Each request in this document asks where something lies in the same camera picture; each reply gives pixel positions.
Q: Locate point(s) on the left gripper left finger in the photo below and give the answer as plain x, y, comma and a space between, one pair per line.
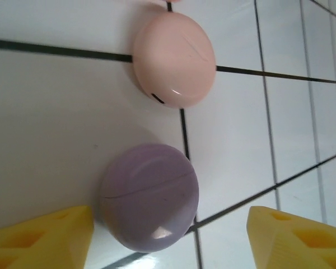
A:
30, 246

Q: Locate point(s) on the pink round charging case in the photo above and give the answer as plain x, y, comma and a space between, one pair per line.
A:
173, 56

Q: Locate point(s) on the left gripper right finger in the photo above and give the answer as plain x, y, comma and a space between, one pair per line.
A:
296, 246

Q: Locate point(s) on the purple round charging case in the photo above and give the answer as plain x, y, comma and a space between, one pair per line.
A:
148, 196

